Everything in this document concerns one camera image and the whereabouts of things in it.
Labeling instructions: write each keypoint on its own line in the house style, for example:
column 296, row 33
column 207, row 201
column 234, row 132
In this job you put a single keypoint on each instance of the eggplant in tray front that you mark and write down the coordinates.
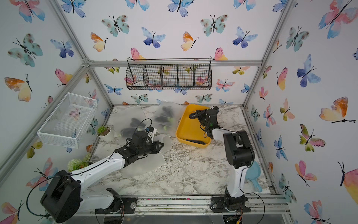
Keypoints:
column 197, row 142

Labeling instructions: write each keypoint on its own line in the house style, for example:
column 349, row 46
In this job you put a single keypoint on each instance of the potted orange flower plant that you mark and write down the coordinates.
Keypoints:
column 76, row 164

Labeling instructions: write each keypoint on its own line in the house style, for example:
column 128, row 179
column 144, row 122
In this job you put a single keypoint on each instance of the dark purple eggplant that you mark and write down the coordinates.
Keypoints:
column 135, row 125

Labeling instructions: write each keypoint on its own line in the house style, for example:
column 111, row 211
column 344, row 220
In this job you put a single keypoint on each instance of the yellow plastic tray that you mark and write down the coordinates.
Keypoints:
column 189, row 129

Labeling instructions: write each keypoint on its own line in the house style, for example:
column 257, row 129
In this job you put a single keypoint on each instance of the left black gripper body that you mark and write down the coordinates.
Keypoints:
column 149, row 148

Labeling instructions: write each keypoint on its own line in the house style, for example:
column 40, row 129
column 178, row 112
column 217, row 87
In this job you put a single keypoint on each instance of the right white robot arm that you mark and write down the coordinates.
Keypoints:
column 239, row 151

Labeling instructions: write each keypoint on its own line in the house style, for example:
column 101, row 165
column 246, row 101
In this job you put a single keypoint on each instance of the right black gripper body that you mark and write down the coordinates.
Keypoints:
column 202, row 117

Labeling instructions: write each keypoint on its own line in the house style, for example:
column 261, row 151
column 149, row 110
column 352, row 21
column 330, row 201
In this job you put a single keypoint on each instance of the black wire wall basket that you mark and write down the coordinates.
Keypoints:
column 169, row 74

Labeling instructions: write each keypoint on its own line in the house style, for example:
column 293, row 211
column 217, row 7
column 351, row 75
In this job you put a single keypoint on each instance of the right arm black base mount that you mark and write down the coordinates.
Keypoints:
column 230, row 204

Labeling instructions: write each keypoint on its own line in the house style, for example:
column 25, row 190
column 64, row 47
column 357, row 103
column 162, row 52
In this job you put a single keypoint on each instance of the small white potted succulent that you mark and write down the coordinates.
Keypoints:
column 105, row 133

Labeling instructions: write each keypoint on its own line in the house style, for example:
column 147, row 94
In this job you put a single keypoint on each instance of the aluminium front rail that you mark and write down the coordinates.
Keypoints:
column 175, row 205

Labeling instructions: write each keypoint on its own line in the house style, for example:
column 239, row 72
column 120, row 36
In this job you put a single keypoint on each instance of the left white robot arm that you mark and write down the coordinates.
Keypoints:
column 64, row 196

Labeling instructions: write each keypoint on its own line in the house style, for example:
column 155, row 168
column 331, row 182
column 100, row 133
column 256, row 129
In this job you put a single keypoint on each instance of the light blue plastic scoop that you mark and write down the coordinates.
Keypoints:
column 252, row 174

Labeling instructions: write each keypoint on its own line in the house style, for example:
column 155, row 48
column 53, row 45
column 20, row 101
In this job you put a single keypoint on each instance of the clear zip-top bag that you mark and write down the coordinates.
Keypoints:
column 178, row 112
column 151, row 162
column 127, row 121

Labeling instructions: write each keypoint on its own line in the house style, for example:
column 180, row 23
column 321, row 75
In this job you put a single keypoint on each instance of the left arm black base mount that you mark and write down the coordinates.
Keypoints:
column 119, row 204

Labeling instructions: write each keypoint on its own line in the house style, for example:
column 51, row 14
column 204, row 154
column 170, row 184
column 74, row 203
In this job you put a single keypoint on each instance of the white mesh wall basket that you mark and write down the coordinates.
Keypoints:
column 66, row 124

